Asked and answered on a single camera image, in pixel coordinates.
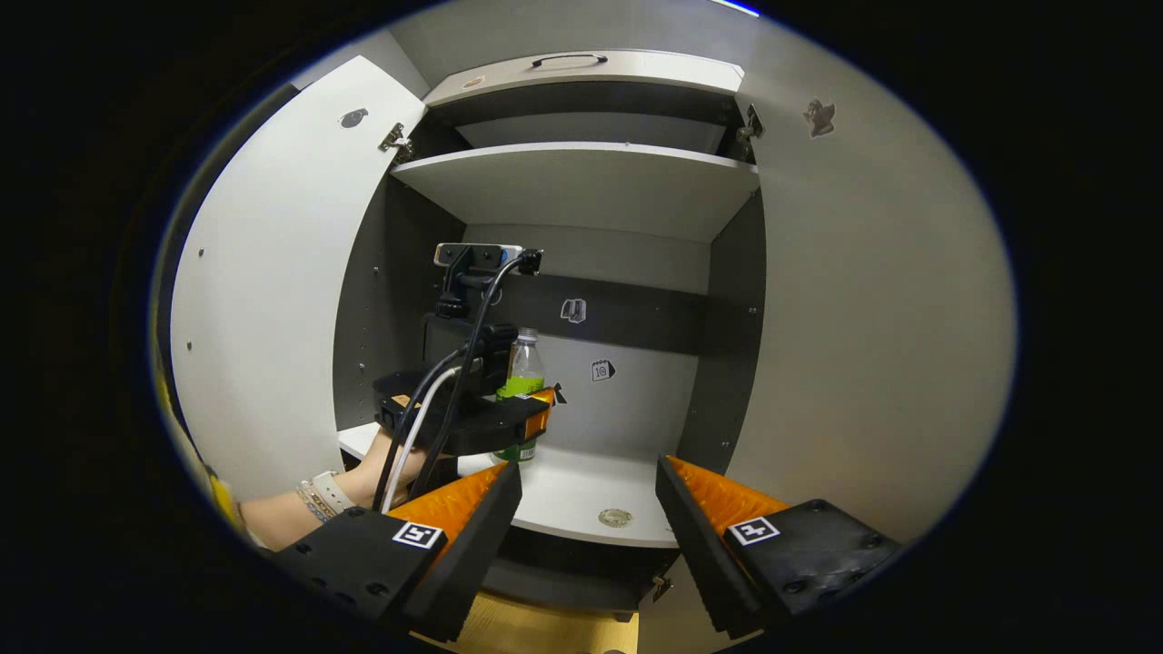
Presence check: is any clear bottle green label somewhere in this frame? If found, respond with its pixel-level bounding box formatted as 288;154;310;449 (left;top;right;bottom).
493;328;546;464

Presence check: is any grey cabinet drawer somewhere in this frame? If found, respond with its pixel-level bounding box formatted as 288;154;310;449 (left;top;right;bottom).
424;50;746;108

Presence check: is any grey cabinet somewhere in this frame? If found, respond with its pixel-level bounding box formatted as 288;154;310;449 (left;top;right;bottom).
332;50;769;620

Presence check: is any beaded bracelet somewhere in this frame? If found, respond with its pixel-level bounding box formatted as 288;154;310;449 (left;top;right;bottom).
294;481;338;525

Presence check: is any grey cabinet door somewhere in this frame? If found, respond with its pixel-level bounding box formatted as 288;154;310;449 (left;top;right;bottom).
636;14;1019;654
170;54;428;506

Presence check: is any white cable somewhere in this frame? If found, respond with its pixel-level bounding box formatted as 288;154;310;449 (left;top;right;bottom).
380;366;462;515

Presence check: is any grey cabinet shelf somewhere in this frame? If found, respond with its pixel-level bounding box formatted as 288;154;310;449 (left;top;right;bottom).
391;143;760;243

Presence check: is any white wrist watch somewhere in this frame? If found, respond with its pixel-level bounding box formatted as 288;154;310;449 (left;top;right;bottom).
312;470;358;515

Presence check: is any yellow garment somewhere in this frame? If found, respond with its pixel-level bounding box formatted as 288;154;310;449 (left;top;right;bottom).
153;345;244;539

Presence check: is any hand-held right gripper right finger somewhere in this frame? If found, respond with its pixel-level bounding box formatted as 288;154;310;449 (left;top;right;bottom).
656;454;902;639

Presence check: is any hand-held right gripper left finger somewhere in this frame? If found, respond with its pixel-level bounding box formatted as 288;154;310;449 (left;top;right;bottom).
273;461;523;641

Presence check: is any black cable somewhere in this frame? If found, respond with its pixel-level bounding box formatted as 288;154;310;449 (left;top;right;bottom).
373;251;543;511

